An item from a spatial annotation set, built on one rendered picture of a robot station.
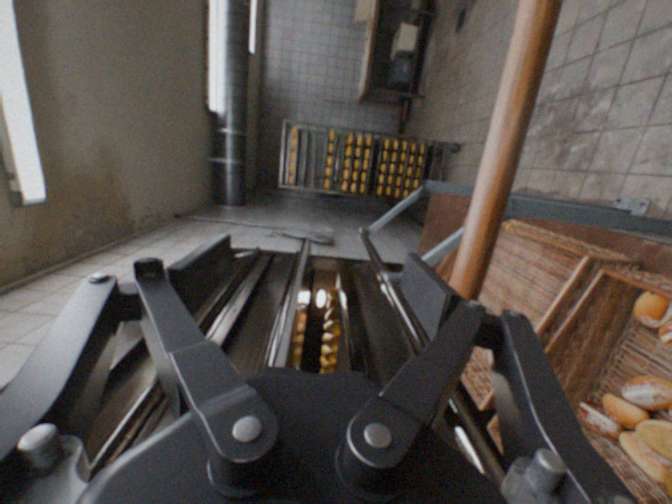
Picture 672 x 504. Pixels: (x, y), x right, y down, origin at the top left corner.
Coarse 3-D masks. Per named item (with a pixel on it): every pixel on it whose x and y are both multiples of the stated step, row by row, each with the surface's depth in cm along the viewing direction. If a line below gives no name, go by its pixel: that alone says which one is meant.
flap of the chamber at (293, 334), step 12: (300, 264) 127; (312, 264) 178; (300, 276) 113; (300, 288) 104; (300, 300) 102; (288, 312) 87; (300, 312) 100; (288, 324) 80; (300, 324) 98; (288, 336) 75; (300, 336) 96; (288, 348) 70; (300, 348) 95; (276, 360) 66; (288, 360) 69; (300, 360) 93
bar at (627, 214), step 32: (416, 192) 105; (448, 192) 105; (512, 192) 106; (608, 224) 60; (640, 224) 61; (384, 288) 63; (416, 320) 48; (416, 352) 41; (448, 416) 30; (480, 448) 26
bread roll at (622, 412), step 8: (608, 400) 57; (616, 400) 56; (624, 400) 55; (608, 408) 57; (616, 408) 55; (624, 408) 54; (632, 408) 53; (640, 408) 52; (616, 416) 55; (624, 416) 53; (632, 416) 52; (640, 416) 52; (648, 416) 52; (624, 424) 54; (632, 424) 52
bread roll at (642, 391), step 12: (624, 384) 57; (636, 384) 53; (648, 384) 52; (660, 384) 51; (624, 396) 56; (636, 396) 53; (648, 396) 51; (660, 396) 50; (648, 408) 52; (660, 408) 51
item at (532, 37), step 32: (544, 0) 19; (544, 32) 19; (512, 64) 21; (544, 64) 20; (512, 96) 21; (512, 128) 21; (512, 160) 22; (480, 192) 23; (480, 224) 24; (480, 256) 24; (480, 288) 25
